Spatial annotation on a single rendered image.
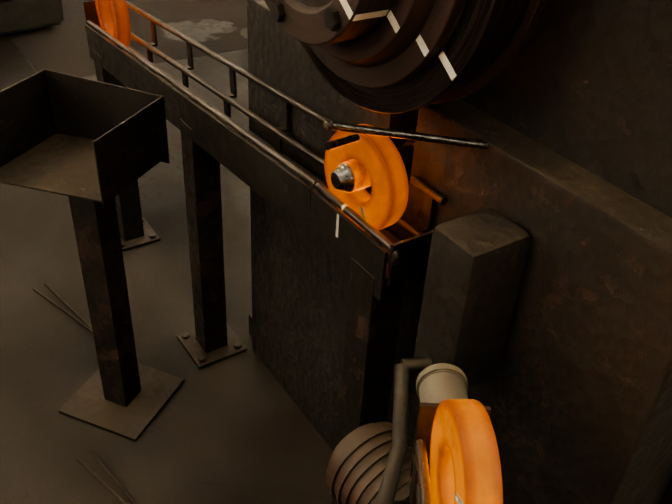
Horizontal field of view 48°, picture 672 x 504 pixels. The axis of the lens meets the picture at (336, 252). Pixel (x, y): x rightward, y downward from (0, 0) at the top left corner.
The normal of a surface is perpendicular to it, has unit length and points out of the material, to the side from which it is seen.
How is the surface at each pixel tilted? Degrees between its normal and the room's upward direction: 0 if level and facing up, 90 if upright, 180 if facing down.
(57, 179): 5
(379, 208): 89
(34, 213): 0
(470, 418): 8
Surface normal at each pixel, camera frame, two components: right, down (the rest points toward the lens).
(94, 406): 0.05, -0.81
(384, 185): -0.78, 0.32
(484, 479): 0.08, -0.30
